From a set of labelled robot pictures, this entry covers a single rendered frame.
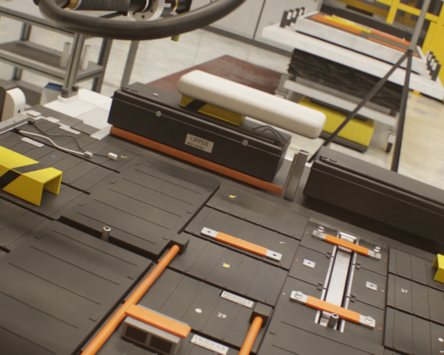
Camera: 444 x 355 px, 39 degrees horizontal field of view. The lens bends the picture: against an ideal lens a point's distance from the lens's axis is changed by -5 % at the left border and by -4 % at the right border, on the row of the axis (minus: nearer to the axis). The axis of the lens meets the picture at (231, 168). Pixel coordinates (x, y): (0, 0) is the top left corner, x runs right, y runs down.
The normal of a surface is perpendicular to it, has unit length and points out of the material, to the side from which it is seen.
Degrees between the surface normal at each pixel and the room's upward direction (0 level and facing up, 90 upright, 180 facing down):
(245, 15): 90
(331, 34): 90
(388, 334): 0
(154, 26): 70
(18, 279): 0
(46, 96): 90
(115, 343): 0
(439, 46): 90
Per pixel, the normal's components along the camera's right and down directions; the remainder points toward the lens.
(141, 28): -0.05, 0.00
